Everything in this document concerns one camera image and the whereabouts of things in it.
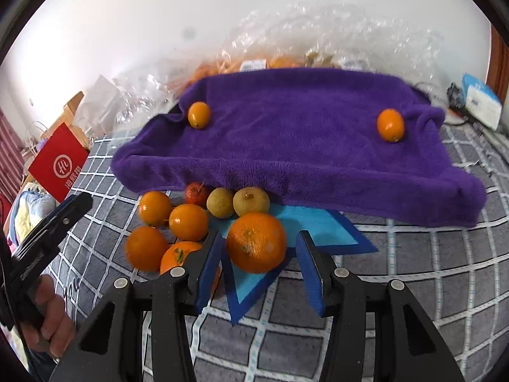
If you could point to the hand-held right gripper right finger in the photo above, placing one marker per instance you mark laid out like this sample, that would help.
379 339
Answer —
309 278

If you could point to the person's left hand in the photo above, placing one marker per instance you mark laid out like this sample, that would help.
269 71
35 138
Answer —
53 314

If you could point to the yellow-green round fruit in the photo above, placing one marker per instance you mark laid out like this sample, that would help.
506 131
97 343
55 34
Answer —
220 203
251 203

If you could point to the wooden door frame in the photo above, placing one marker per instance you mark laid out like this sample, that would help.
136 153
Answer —
499 63

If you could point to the blue cloth with dark border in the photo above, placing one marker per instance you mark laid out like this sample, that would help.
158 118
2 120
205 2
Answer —
318 227

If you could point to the orange with green stem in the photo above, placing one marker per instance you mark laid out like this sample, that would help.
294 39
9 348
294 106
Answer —
179 258

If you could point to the small orange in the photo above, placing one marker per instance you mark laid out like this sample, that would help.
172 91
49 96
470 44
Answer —
155 208
188 222
146 248
391 125
199 114

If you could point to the large orange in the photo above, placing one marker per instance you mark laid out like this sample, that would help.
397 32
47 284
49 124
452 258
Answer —
256 242

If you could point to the striped curtain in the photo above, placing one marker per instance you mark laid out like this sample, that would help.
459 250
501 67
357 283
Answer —
10 147

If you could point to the pile of clothes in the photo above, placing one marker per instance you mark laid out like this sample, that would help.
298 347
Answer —
32 203

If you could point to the grey plaid bedsheet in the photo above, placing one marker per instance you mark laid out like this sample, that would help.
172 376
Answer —
417 266

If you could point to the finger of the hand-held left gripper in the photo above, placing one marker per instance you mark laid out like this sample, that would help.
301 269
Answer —
67 215

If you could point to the small red fruit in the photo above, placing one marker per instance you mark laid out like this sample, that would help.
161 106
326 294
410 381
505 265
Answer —
197 193

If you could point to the purple towel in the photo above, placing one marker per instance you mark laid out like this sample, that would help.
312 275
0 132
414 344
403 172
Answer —
298 135

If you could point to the red paper bag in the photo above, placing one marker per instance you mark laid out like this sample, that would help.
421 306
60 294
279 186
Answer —
59 163

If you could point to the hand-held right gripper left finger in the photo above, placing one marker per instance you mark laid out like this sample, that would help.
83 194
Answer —
208 274

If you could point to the crumpled clear plastic bag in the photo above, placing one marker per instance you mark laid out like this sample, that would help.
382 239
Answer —
143 95

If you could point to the cardboard box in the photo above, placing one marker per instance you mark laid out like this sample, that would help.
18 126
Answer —
71 107

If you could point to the white and blue box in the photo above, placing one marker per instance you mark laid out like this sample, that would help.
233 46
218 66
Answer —
481 101

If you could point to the clear plastic bag of fruit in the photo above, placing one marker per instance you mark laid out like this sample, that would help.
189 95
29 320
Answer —
318 28

